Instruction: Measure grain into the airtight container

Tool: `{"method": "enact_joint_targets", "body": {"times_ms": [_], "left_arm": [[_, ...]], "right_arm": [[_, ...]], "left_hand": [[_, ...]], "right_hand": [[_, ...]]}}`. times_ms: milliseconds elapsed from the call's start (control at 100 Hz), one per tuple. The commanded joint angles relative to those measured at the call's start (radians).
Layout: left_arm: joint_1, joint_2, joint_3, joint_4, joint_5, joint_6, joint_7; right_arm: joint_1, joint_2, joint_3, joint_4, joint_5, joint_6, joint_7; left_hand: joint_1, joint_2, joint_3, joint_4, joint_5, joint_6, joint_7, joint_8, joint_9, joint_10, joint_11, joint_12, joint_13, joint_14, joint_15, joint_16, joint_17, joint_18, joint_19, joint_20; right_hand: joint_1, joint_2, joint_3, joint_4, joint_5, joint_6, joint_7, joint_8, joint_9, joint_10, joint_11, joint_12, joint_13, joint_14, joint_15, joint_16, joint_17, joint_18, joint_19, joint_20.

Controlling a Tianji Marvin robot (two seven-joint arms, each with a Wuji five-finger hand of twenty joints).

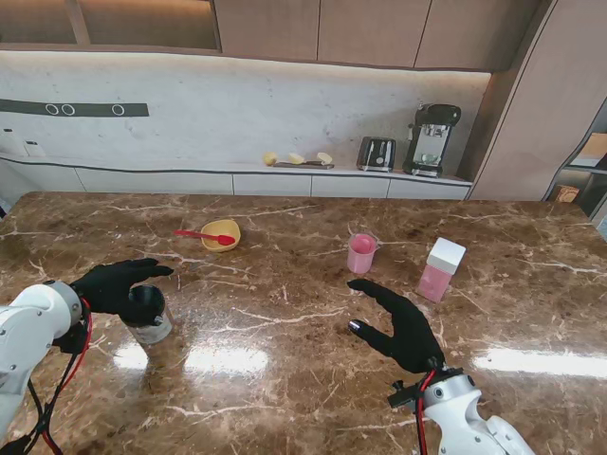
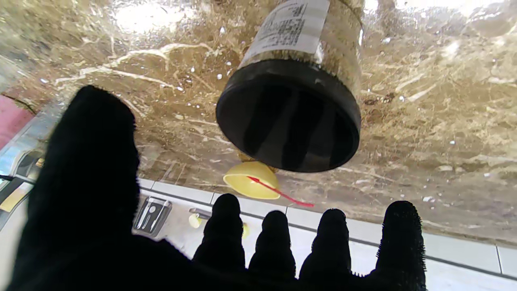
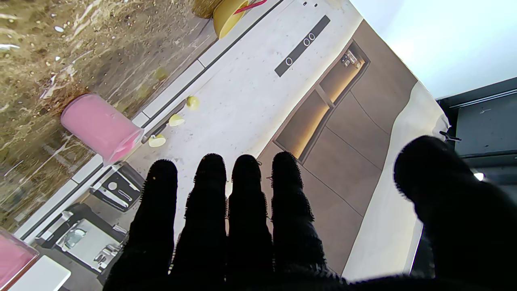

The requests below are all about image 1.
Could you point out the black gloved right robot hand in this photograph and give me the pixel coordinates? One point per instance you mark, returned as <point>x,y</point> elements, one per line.
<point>410,334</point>

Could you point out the white countertop device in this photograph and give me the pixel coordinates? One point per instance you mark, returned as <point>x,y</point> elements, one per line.
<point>10,142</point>
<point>34,148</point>

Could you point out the small wooden box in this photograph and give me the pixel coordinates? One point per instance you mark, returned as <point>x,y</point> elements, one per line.
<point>565,193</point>

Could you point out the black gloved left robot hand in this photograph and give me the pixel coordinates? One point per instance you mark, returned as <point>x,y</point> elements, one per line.
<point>106,289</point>

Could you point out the black round jar lid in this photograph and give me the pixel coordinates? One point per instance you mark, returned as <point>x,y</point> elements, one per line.
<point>147,303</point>

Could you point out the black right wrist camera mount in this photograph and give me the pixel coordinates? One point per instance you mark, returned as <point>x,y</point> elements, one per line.
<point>403,393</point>

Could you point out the pink measuring cup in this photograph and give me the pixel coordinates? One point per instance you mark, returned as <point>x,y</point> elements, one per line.
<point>361,258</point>

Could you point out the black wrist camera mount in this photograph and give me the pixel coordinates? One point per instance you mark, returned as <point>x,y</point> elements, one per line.
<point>403,393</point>
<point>71,341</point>

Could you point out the open lit wall cabinet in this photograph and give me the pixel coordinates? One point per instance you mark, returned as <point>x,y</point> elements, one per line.
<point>142,23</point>

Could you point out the black espresso machine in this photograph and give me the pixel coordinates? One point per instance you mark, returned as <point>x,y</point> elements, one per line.
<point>429,137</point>

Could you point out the yellow lemon piece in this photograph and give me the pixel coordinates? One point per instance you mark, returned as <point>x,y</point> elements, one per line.
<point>270,158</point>
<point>324,158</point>
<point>296,158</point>

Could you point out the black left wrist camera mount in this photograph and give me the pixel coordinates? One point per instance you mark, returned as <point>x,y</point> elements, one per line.
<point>71,341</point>

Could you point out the dark wooden cutting board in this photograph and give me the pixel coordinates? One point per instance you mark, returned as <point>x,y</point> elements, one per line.
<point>291,165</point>

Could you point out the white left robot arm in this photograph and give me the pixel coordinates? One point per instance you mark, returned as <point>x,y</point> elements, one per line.
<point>28,313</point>

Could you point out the wooden wall cabinet doors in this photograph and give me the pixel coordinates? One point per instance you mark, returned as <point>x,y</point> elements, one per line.
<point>370,30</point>

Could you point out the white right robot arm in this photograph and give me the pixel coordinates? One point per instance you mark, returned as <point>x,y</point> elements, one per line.
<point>465,417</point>

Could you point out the clear labelled grain jar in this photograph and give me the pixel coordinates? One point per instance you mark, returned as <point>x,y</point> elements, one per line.
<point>154,332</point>

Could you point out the black and steel toaster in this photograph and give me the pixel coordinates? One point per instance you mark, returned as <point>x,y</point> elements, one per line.
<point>377,154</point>

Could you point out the red plastic scoop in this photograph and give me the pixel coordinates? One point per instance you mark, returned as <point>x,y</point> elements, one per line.
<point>225,239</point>

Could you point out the open shelf unit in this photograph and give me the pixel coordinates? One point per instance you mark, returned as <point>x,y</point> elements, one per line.
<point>590,189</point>

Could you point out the pink container with white lid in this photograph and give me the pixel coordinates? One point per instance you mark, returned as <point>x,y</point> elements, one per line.
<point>441,275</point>

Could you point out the black wall socket strip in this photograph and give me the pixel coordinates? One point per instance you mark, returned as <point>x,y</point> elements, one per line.
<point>95,109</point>

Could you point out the white counter with drawers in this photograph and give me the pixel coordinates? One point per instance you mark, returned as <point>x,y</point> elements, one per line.
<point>270,182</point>

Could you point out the yellow plastic bowl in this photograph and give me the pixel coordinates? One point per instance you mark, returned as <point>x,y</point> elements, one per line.
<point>223,244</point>

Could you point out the tall wooden side panel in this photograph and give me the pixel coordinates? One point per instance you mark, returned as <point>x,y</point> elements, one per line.
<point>526,118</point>

